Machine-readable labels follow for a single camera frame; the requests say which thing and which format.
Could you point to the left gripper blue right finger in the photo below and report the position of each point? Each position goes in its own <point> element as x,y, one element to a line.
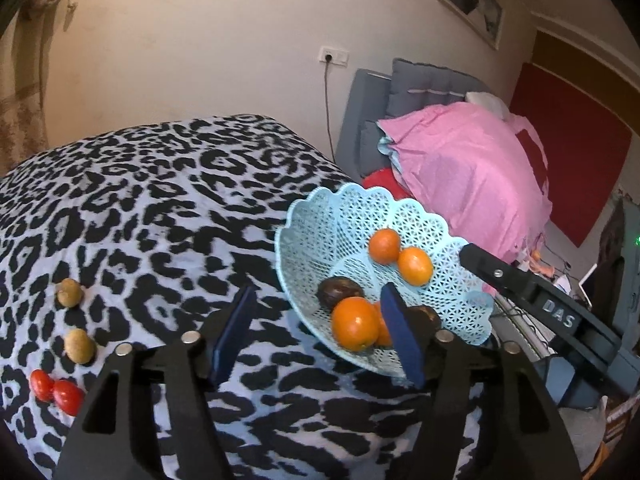
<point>440,365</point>

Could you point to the small orange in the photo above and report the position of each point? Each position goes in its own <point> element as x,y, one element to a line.
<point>354,323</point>
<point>415,266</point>

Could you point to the framed wall picture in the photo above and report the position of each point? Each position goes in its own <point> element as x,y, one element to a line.
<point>485,17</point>

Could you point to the white wall socket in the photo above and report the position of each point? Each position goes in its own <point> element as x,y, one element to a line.
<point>334,56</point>

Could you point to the beige patterned curtain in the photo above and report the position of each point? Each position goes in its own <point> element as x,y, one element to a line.
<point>26,33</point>

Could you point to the red blanket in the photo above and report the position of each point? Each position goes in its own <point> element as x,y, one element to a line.
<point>384,178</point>

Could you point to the leopard print table cloth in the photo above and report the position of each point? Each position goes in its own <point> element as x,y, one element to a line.
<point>161,225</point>

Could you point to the small red tomato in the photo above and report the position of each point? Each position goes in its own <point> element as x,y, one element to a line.
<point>41,385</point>

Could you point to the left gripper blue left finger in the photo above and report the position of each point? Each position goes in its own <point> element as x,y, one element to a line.
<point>198,363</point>

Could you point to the large red tomato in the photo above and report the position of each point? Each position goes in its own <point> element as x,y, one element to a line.
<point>67,396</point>

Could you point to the dark avocado fruit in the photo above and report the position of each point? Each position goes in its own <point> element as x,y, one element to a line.
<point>331,291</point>

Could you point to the brown round fruit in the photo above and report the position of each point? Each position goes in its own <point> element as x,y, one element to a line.
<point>69,293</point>
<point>79,347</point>

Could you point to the light blue lattice fruit basket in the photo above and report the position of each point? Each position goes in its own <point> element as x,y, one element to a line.
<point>327,233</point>

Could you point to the white pillow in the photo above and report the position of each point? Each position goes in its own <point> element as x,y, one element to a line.
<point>489,102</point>

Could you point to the large orange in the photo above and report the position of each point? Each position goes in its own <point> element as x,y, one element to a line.
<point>384,246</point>

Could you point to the pink blanket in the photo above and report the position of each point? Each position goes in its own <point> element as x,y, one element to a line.
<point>487,177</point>

